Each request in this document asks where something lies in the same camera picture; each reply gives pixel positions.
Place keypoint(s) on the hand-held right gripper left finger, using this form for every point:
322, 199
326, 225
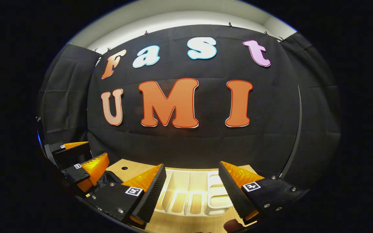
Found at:
152, 194

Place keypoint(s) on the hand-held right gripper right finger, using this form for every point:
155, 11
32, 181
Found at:
233, 191

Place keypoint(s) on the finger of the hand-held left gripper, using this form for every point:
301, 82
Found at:
86, 171
66, 150

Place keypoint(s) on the black schoolbag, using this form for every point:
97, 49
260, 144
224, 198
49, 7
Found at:
107, 178

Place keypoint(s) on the white plastic bookshelf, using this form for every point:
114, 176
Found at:
196, 194

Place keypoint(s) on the row of black cloth clips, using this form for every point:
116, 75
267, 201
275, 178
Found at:
230, 24

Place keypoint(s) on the grey backdrop frame pole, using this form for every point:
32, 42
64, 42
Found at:
298, 129

